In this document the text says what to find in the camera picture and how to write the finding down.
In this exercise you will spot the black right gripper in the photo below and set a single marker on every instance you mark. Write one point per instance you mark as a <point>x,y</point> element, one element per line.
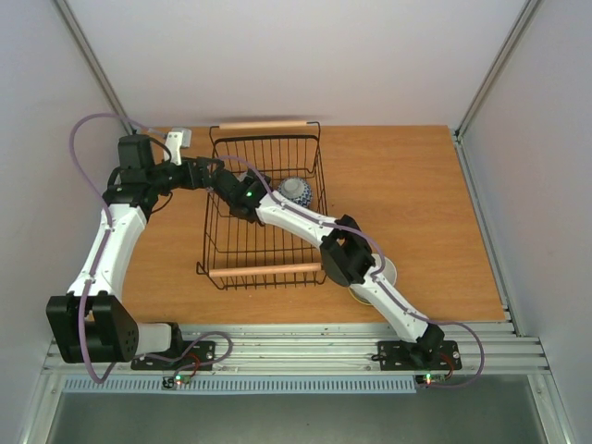
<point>222,180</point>

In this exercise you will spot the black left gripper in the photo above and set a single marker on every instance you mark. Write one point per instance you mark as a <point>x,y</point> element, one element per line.
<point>201,166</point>

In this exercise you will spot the blue patterned bowl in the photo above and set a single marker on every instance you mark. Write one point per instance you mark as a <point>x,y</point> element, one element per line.
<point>297,190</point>

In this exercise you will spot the black wire dish rack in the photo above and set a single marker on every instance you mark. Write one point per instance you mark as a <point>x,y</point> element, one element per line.
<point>280,168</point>

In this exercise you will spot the white ceramic bowl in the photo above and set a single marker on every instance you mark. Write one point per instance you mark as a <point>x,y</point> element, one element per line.
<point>389,270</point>

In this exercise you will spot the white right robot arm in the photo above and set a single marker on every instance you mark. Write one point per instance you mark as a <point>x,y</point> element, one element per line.
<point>349,257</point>

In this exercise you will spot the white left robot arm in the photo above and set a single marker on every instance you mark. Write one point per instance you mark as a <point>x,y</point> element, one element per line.
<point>90,323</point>

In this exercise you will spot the yellow rimmed bowl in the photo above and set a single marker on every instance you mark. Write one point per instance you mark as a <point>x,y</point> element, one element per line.
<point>358,298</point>

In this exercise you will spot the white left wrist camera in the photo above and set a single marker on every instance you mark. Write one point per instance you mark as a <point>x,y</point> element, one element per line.
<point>176,140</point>

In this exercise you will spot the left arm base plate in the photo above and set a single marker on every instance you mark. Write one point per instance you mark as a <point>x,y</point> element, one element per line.
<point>203,351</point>

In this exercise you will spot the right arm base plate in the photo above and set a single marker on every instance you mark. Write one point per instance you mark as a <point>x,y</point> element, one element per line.
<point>397,355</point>

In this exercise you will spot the grey slotted cable duct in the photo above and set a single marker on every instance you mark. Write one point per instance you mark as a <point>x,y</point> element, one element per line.
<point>244,385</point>

